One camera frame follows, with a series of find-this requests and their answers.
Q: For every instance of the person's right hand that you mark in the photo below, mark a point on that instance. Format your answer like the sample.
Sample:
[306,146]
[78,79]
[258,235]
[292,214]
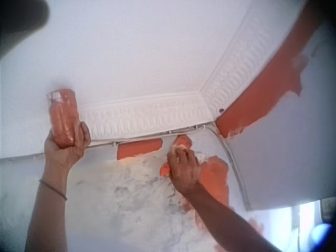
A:
[186,173]

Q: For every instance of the person's right fingers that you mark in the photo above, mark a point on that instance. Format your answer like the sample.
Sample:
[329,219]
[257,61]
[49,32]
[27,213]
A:
[181,157]

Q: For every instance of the bright window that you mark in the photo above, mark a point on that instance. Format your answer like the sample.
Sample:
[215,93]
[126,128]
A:
[305,225]

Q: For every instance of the blue round object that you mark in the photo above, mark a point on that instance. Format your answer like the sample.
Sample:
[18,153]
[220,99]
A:
[323,236]

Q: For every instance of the person's left hand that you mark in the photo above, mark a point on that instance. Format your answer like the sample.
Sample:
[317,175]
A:
[63,156]

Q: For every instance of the orange plastic bottle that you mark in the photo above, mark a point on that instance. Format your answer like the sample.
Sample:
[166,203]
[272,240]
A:
[63,115]

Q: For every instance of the white ornate ceiling cornice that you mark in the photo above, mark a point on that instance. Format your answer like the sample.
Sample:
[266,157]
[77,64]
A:
[141,118]
[244,60]

